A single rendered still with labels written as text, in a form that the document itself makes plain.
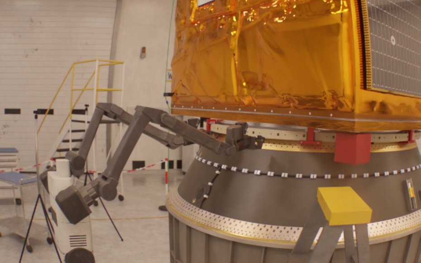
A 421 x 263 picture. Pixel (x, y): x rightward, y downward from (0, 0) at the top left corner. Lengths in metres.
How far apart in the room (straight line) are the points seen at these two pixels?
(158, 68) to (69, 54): 2.67
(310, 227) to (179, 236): 1.17
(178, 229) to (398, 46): 1.79
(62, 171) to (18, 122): 7.68
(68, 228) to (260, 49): 1.42
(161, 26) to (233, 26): 8.02
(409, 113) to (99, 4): 8.71
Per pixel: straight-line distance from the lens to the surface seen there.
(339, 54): 1.68
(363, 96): 1.70
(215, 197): 2.20
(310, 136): 2.00
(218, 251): 2.15
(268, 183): 2.04
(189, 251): 2.38
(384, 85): 1.80
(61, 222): 1.65
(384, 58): 1.82
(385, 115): 1.89
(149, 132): 2.04
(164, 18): 10.46
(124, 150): 1.51
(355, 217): 1.19
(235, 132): 1.82
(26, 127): 9.33
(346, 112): 1.69
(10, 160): 6.32
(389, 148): 2.24
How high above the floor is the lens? 1.83
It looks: 2 degrees down
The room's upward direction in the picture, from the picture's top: 2 degrees clockwise
